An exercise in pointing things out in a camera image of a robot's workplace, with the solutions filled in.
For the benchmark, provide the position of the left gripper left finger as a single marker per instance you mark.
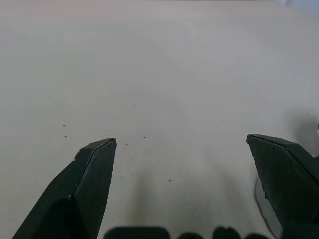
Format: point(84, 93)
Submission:
point(82, 189)

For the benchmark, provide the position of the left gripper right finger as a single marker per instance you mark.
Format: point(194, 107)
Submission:
point(289, 179)

